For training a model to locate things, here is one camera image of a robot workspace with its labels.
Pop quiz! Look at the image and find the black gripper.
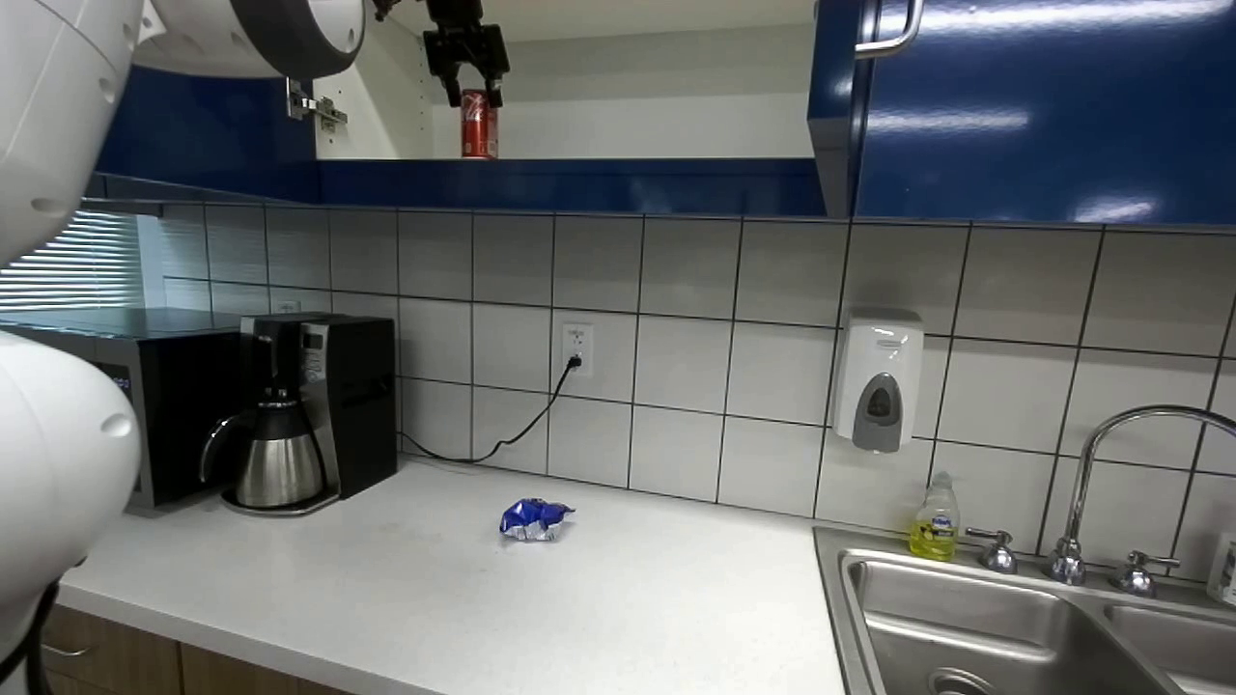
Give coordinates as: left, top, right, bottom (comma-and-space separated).
423, 0, 509, 108

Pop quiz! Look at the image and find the red soda can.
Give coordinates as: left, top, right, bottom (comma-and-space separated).
460, 89, 498, 159

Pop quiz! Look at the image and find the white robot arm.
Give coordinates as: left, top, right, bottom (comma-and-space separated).
0, 0, 480, 695

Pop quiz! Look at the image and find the blue upper cabinet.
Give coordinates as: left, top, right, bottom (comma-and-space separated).
91, 0, 1236, 233

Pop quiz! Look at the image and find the blue cabinet door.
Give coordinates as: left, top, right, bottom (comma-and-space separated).
809, 0, 1236, 227

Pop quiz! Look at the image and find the black coffee maker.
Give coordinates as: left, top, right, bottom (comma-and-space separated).
239, 313, 400, 500

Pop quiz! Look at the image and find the black microwave oven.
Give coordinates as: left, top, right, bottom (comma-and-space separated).
21, 308, 252, 511

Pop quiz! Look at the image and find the steel coffee carafe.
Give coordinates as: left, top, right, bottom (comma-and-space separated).
198, 397, 328, 511

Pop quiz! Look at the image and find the blue snack bag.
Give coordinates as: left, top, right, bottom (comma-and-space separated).
498, 500, 571, 540

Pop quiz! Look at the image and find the white soap dispenser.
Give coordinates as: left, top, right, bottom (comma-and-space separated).
835, 313, 924, 453

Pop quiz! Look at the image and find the yellow dish soap bottle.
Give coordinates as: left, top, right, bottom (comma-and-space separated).
907, 471, 964, 560

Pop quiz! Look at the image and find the stainless steel sink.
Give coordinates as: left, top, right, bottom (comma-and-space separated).
816, 525, 1236, 695

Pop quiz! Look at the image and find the chrome sink faucet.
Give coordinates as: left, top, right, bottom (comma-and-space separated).
1049, 403, 1236, 586

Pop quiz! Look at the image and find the white wall outlet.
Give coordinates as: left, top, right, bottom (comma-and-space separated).
561, 322, 594, 380

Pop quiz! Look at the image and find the black power cord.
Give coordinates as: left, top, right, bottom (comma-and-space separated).
395, 357, 589, 468

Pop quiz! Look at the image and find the wooden drawer with handle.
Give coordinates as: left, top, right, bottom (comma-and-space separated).
34, 604, 352, 695

